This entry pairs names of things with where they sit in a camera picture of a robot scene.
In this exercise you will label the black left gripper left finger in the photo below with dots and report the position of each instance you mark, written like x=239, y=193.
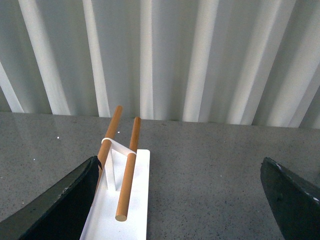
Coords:
x=60, y=212

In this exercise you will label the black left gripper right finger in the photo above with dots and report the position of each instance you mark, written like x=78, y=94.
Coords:
x=294, y=201

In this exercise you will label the white towel rack stand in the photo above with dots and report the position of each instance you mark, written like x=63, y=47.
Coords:
x=101, y=223

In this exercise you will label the right wooden rack rod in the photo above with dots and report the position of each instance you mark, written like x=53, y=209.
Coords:
x=127, y=181

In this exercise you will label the wooden rack rod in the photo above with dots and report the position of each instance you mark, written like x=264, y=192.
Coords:
x=106, y=144
x=127, y=181

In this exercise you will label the left wooden rack rod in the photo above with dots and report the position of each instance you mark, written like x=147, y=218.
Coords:
x=106, y=144

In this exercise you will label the white pleated curtain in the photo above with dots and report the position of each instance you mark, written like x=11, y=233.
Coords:
x=242, y=62

